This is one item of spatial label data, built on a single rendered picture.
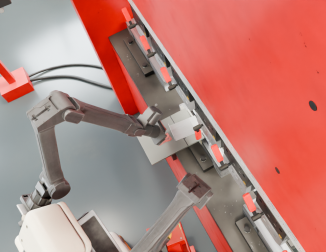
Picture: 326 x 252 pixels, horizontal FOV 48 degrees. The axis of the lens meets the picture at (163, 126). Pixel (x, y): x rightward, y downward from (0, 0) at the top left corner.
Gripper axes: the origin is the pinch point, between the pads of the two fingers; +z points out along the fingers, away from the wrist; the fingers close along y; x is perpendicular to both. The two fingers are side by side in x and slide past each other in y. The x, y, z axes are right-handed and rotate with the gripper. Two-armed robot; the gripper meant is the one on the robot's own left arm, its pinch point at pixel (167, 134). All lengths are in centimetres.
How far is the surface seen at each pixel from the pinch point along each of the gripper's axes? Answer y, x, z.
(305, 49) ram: -53, -62, -82
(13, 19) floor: 254, 105, 57
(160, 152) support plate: -5.4, 6.5, -1.7
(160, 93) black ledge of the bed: 31.7, -1.0, 17.6
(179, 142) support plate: -5.5, -1.8, 3.3
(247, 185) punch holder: -45, -23, -16
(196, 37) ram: -17, -47, -55
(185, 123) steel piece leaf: 1.5, -7.8, 6.7
